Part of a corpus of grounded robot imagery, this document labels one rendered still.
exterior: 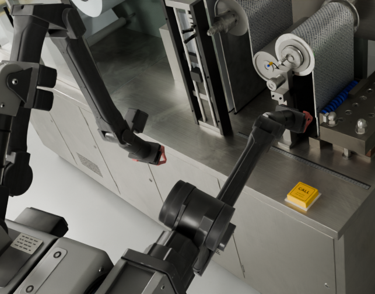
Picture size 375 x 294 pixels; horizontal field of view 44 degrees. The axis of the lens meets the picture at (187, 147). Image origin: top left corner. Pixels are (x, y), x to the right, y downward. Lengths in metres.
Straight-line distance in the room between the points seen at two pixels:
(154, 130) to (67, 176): 1.57
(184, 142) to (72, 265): 1.19
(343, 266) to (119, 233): 1.57
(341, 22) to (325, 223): 0.64
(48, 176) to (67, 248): 2.79
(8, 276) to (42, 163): 2.93
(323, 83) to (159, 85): 0.89
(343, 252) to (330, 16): 0.74
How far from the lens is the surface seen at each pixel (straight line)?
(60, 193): 3.30
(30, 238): 0.77
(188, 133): 1.85
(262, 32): 1.65
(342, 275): 1.66
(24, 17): 1.09
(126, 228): 2.84
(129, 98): 2.18
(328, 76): 1.60
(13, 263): 0.75
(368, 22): 1.74
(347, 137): 1.53
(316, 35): 1.51
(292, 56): 1.49
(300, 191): 1.50
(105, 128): 1.31
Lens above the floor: 2.02
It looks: 39 degrees down
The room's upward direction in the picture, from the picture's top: 17 degrees counter-clockwise
